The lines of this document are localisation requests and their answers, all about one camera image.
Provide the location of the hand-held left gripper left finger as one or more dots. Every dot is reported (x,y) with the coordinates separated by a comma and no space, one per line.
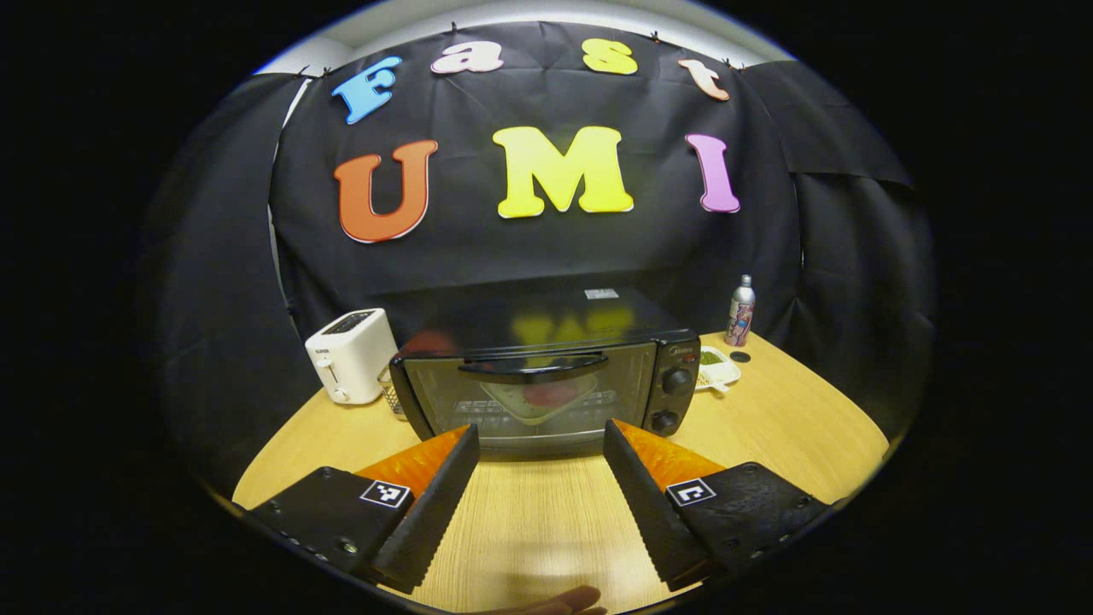
(435,512)

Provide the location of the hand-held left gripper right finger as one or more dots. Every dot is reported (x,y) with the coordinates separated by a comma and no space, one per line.
(649,508)

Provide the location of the white square plate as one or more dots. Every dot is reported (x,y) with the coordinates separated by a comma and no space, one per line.
(512,408)

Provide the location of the pink ham slice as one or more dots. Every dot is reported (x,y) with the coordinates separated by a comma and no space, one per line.
(553,394)

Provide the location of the black electric oven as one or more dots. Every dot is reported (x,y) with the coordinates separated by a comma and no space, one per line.
(546,329)

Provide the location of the white divided food tray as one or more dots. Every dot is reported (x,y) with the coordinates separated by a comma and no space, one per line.
(717,371)

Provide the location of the white toaster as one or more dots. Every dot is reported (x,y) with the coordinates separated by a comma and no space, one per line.
(350,359)

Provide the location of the silver drink bottle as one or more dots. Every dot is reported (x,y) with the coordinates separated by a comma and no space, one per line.
(740,316)

